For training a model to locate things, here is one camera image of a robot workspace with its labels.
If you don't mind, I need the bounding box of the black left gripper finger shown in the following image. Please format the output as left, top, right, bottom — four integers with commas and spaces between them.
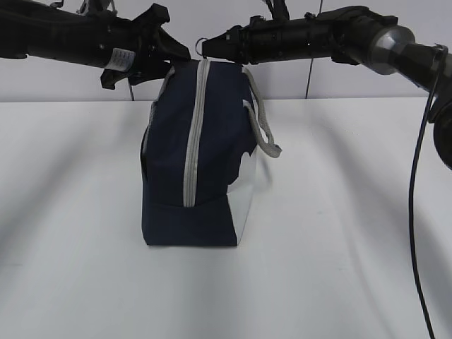
155, 27, 191, 64
129, 61, 172, 85

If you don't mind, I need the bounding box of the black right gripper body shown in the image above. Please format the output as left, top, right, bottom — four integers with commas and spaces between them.
236, 16, 315, 66

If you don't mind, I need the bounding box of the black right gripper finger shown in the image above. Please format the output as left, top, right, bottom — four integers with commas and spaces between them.
202, 30, 243, 60

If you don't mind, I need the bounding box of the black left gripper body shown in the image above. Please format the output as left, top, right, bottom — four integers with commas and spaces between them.
100, 4, 170, 90

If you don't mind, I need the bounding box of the navy insulated lunch bag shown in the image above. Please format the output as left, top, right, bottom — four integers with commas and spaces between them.
140, 59, 281, 247

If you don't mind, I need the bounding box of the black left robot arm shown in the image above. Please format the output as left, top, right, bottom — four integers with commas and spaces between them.
1, 1, 191, 90

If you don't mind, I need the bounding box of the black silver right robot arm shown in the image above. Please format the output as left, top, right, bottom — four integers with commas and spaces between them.
201, 1, 451, 167

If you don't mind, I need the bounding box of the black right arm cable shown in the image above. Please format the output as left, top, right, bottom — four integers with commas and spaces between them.
408, 45, 446, 339

